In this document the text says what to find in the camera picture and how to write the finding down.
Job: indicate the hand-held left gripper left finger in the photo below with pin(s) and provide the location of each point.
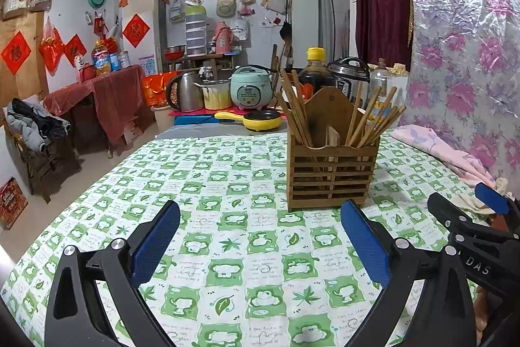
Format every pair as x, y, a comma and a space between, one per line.
156, 245

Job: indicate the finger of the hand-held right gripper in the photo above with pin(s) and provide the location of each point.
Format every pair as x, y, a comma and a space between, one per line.
443, 208
491, 198

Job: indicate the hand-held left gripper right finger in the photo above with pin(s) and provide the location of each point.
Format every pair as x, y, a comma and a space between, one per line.
365, 245

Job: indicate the wooden slatted chopstick holder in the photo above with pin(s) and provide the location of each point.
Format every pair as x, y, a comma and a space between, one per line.
325, 176

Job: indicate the bunch of brown wooden chopsticks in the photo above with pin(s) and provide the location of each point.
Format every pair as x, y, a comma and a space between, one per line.
298, 119

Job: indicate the person's right forearm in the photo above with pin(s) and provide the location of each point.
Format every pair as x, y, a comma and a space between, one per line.
481, 310

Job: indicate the cream crumpled cloth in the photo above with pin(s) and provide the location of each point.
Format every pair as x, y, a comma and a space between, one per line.
467, 202

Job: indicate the pink floral cloth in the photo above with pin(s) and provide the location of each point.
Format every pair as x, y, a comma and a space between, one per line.
438, 148

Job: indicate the green checked tablecloth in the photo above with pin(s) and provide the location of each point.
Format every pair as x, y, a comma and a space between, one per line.
243, 188

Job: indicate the brown cardboard box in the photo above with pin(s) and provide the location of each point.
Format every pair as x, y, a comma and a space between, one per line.
133, 132

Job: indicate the blue mat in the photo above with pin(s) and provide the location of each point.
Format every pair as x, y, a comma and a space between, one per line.
195, 119

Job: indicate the wooden chair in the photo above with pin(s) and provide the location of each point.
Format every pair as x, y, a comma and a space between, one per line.
40, 172

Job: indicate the white box yellow top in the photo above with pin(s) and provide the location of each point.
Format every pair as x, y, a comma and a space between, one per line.
398, 74

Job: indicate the clear plastic bottle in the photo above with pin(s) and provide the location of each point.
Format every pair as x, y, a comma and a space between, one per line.
380, 80

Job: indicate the red cardboard gift box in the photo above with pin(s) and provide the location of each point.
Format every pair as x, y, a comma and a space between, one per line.
12, 204

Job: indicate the table with red cloth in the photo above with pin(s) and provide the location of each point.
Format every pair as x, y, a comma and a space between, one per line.
118, 95

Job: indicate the steel electric kettle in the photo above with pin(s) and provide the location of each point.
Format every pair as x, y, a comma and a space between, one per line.
189, 93

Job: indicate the floral plastic sheet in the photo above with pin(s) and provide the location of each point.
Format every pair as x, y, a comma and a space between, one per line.
459, 46

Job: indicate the red gift bag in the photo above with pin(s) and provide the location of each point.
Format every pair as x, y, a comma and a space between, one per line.
154, 89

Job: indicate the cream pot with lid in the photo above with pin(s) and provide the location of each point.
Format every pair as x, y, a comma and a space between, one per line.
217, 97

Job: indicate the yellow frying pan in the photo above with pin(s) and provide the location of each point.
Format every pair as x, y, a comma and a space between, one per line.
262, 121

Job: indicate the black steel pressure cooker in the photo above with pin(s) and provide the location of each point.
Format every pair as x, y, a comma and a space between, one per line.
347, 74

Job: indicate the pile of grey clothes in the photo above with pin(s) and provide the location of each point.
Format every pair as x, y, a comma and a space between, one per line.
36, 123

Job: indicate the dark soy sauce bottle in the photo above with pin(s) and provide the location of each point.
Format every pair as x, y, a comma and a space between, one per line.
315, 74

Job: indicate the light green rice cooker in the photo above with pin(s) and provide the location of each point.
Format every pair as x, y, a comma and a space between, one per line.
250, 91

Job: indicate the red basin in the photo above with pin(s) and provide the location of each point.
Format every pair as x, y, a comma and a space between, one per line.
174, 54

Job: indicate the yellow cooking oil bottle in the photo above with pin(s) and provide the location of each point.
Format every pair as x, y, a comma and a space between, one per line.
101, 60

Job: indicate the wooden door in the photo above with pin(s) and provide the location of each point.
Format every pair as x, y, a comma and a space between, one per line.
30, 87

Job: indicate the red diamond paper decoration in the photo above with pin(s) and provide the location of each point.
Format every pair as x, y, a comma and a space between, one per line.
16, 53
136, 30
75, 50

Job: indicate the pink thermos flask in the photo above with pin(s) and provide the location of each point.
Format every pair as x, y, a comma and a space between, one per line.
222, 40

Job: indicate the stacked grey food container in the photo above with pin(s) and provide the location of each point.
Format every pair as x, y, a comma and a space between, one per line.
196, 30

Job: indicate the red hanging plastic bag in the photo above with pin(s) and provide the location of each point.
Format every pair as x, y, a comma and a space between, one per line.
50, 46

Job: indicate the white refrigerator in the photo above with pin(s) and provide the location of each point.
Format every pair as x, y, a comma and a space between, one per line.
130, 7

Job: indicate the beige hanging bag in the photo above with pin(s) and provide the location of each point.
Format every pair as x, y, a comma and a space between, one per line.
226, 3

